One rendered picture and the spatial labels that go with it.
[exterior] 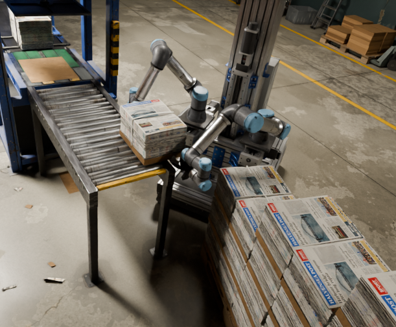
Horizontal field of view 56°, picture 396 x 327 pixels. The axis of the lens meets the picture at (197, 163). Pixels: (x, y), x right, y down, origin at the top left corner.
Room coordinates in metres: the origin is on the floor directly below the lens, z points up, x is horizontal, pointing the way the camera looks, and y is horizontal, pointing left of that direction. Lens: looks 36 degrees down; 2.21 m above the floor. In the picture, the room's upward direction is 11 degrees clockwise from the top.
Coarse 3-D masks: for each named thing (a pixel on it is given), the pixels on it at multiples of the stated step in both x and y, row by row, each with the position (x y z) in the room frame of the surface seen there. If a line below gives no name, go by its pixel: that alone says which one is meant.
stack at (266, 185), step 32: (224, 192) 1.77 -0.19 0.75; (256, 192) 1.73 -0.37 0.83; (288, 192) 1.78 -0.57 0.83; (224, 224) 1.68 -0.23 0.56; (256, 224) 1.45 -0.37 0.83; (256, 256) 1.33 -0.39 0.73; (224, 288) 1.48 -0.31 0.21; (256, 288) 1.23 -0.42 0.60; (224, 320) 1.38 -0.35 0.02; (256, 320) 1.15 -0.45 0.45; (288, 320) 0.99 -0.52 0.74
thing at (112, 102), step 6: (96, 84) 2.77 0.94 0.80; (102, 90) 2.69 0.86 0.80; (108, 96) 2.61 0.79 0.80; (114, 102) 2.53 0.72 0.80; (114, 108) 2.45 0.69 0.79; (120, 114) 2.37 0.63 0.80; (162, 162) 1.88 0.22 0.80; (168, 162) 1.90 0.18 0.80; (168, 168) 1.84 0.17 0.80; (162, 174) 1.86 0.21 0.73; (168, 174) 1.81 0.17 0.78; (174, 174) 1.83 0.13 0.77; (162, 180) 1.85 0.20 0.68; (168, 180) 1.80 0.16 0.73
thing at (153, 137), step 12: (144, 120) 1.96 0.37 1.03; (156, 120) 1.99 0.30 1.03; (168, 120) 2.01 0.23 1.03; (180, 120) 2.04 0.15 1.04; (144, 132) 1.83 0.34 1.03; (156, 132) 1.85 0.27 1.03; (168, 132) 1.90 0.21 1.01; (180, 132) 1.96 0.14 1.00; (144, 144) 1.81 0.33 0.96; (156, 144) 1.85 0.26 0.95; (168, 144) 1.90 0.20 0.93; (180, 144) 1.96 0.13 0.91; (144, 156) 1.82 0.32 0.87; (156, 156) 1.86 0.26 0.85
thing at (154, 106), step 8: (128, 104) 2.12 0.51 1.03; (136, 104) 2.13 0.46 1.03; (144, 104) 2.15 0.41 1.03; (152, 104) 2.17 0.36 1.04; (160, 104) 2.19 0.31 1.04; (120, 112) 2.09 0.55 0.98; (128, 112) 2.02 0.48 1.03; (136, 112) 2.04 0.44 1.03; (144, 112) 2.06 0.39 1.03; (152, 112) 2.08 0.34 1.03; (128, 120) 1.99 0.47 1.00; (128, 128) 1.99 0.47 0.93; (128, 136) 2.00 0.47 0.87
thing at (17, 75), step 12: (12, 60) 2.93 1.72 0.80; (72, 60) 3.15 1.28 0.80; (84, 60) 3.21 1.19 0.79; (12, 72) 2.72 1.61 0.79; (24, 72) 2.76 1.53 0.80; (84, 72) 2.96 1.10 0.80; (24, 84) 2.56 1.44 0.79; (36, 84) 2.58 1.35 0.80; (48, 84) 2.63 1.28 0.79; (60, 84) 2.68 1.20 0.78; (72, 84) 2.74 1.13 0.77; (24, 96) 2.51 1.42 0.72
